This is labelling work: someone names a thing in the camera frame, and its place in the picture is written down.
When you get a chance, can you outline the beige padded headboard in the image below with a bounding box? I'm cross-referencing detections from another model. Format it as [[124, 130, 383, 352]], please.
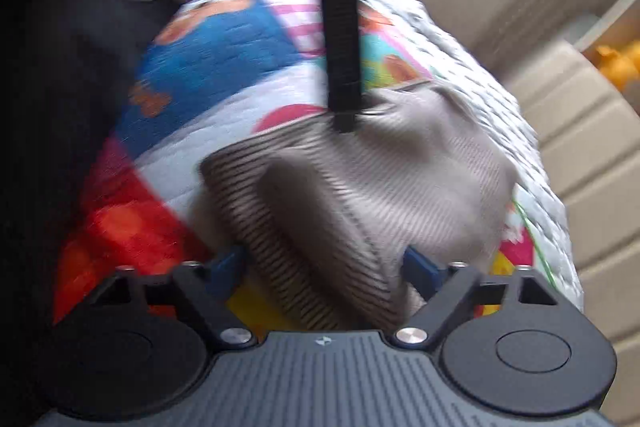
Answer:
[[506, 40, 640, 426]]

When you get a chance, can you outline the white quilted mattress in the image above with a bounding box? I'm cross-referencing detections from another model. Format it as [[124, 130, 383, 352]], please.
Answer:
[[359, 0, 585, 308]]

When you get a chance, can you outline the yellow plush toy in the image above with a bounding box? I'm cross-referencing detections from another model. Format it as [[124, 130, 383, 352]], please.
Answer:
[[596, 40, 640, 92]]

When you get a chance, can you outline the beige black striped garment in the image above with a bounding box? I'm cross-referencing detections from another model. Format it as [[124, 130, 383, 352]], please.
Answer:
[[201, 82, 518, 331]]

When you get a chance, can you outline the colourful cartoon play mat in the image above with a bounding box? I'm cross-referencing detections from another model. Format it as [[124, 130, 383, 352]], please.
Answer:
[[52, 0, 557, 327]]

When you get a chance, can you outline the black hanging strap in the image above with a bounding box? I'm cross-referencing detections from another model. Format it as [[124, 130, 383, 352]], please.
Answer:
[[299, 0, 364, 136]]

